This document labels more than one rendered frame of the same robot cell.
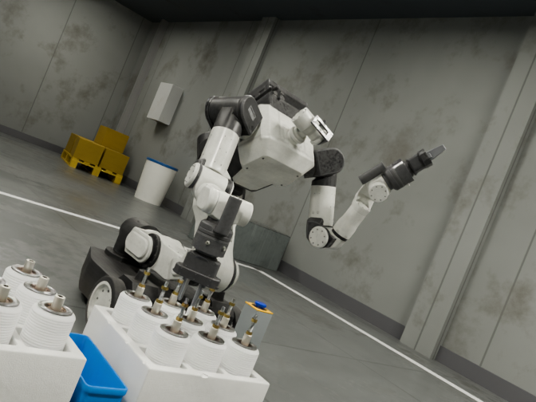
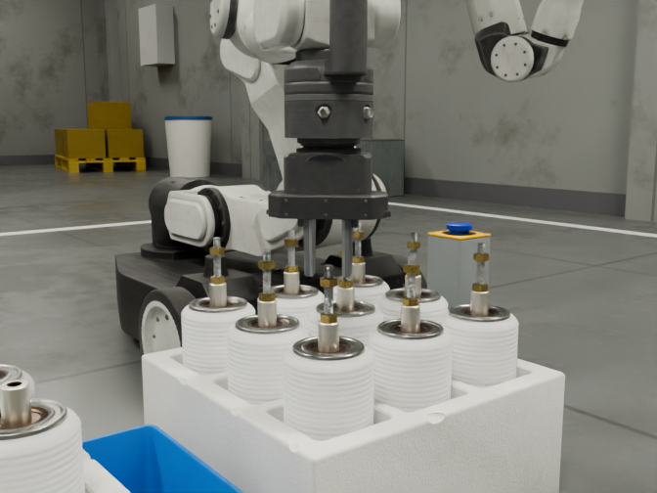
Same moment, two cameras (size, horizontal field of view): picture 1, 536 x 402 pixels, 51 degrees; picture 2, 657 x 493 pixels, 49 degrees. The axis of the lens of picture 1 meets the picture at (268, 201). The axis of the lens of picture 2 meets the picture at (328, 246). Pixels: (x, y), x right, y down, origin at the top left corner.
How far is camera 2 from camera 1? 0.69 m
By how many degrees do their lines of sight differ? 9
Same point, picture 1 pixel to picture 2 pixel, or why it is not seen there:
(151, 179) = (182, 145)
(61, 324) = (43, 455)
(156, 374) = (334, 464)
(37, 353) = not seen: outside the picture
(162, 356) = (328, 417)
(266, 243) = (375, 161)
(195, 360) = (400, 389)
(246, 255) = not seen: hidden behind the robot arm
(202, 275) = (343, 197)
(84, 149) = (78, 143)
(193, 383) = (419, 443)
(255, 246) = not seen: hidden behind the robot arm
